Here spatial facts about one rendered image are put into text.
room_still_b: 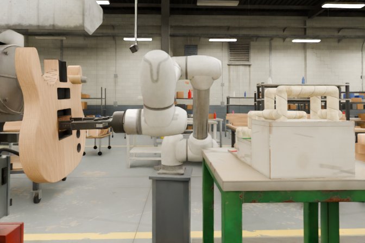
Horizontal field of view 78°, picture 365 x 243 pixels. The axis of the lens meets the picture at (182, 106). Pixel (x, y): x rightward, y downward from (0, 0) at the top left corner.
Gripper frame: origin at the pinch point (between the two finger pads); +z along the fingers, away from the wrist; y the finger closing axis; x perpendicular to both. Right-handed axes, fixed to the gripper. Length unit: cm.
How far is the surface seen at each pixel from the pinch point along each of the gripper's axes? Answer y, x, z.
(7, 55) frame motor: 1.7, 23.6, 19.2
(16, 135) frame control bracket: 15.9, -7.1, 28.1
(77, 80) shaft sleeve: 7.2, 15.1, -1.4
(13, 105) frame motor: 3.8, 6.2, 19.8
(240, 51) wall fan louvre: 1130, 205, -388
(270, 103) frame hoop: -3, 6, -70
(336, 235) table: 18, -57, -111
